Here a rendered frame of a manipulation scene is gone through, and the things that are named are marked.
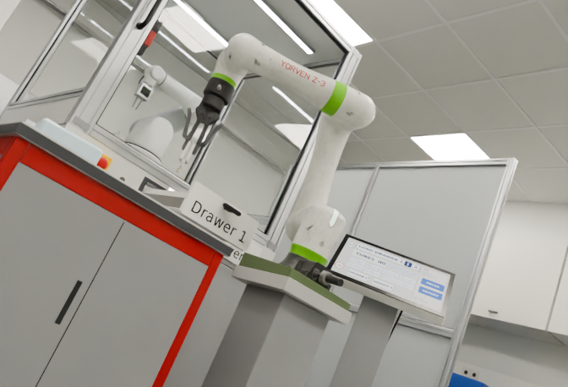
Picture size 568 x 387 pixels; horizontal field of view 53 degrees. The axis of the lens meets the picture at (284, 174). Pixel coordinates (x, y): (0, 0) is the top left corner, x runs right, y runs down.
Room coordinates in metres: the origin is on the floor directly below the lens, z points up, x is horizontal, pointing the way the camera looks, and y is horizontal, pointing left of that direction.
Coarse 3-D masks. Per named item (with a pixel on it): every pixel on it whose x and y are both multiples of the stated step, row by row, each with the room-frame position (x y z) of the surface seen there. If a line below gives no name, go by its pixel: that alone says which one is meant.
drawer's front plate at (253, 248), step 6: (234, 246) 2.24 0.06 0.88; (252, 246) 2.29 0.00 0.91; (258, 246) 2.31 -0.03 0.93; (234, 252) 2.25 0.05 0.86; (240, 252) 2.26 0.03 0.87; (246, 252) 2.28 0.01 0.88; (252, 252) 2.29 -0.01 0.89; (258, 252) 2.31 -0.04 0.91; (228, 258) 2.24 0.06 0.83; (234, 258) 2.25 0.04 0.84; (240, 258) 2.27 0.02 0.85
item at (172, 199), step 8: (144, 192) 1.97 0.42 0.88; (152, 192) 1.92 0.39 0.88; (160, 192) 1.88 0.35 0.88; (168, 192) 1.84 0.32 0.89; (176, 192) 1.80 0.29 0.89; (184, 192) 1.77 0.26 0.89; (160, 200) 1.86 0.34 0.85; (168, 200) 1.81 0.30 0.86; (176, 200) 1.78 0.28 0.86; (168, 208) 1.81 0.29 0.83; (176, 208) 1.77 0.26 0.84; (184, 216) 1.83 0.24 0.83; (224, 240) 1.93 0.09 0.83
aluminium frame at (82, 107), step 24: (144, 0) 1.77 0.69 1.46; (168, 0) 1.83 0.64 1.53; (48, 48) 2.50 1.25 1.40; (120, 48) 1.79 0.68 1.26; (96, 72) 1.78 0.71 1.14; (120, 72) 1.81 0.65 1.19; (48, 96) 2.07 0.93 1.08; (72, 96) 1.86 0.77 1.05; (96, 96) 1.79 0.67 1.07; (0, 120) 2.48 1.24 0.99; (24, 120) 2.18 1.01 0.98; (72, 120) 1.77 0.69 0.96; (96, 120) 1.82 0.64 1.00; (120, 144) 1.88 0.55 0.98; (312, 144) 2.36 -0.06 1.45; (144, 168) 1.95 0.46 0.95; (288, 192) 2.35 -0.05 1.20; (288, 216) 2.38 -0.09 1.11; (264, 240) 2.34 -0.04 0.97
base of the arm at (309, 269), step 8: (288, 256) 1.75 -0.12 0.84; (296, 256) 1.73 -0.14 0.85; (288, 264) 1.72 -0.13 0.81; (296, 264) 1.72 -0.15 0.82; (304, 264) 1.71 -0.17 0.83; (312, 264) 1.68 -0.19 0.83; (320, 264) 1.68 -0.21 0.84; (304, 272) 1.66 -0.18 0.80; (312, 272) 1.67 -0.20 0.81; (320, 272) 1.68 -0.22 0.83; (328, 272) 1.67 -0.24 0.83; (312, 280) 1.68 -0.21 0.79; (320, 280) 1.68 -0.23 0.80; (328, 280) 1.66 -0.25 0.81; (336, 280) 1.63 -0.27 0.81; (328, 288) 1.72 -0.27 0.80
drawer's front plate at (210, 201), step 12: (192, 192) 1.70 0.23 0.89; (204, 192) 1.73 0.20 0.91; (192, 204) 1.71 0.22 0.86; (204, 204) 1.74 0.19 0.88; (216, 204) 1.76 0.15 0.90; (192, 216) 1.73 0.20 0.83; (204, 216) 1.75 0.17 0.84; (228, 216) 1.80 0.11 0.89; (240, 216) 1.83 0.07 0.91; (216, 228) 1.79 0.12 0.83; (240, 228) 1.84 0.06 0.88; (252, 228) 1.86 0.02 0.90; (228, 240) 1.82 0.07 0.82
